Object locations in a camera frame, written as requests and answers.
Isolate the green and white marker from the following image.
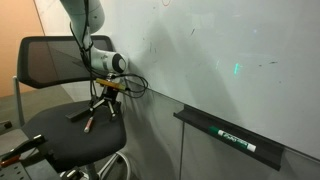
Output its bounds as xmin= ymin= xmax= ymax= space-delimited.
xmin=208 ymin=125 xmax=258 ymax=153

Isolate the dark grey whiteboard eraser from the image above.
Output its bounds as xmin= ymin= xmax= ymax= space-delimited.
xmin=65 ymin=106 xmax=98 ymax=123

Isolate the black marker tray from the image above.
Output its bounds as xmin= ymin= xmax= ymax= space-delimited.
xmin=173 ymin=103 xmax=285 ymax=172

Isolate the small black round knob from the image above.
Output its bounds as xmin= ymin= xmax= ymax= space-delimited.
xmin=0 ymin=119 xmax=14 ymax=133

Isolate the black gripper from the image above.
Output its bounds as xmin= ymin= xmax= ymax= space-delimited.
xmin=87 ymin=85 xmax=121 ymax=121

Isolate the black office chair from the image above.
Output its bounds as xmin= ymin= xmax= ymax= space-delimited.
xmin=16 ymin=34 xmax=132 ymax=180

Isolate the black clamp with orange handle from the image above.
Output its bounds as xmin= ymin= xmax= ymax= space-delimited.
xmin=0 ymin=133 xmax=47 ymax=169

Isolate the large white whiteboard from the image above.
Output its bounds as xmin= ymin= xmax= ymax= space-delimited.
xmin=33 ymin=0 xmax=320 ymax=161

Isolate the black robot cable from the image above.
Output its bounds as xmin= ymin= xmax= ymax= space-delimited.
xmin=69 ymin=0 xmax=149 ymax=99

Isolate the grey perforated metal plate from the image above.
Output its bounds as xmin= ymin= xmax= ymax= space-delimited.
xmin=0 ymin=161 xmax=33 ymax=180

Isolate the grey metal tube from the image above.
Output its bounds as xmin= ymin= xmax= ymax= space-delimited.
xmin=12 ymin=75 xmax=27 ymax=128

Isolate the yellow wrist camera mount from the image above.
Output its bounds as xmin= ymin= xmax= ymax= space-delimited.
xmin=95 ymin=77 xmax=128 ymax=92

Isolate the red and white marker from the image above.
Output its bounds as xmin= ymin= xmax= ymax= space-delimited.
xmin=83 ymin=115 xmax=96 ymax=134

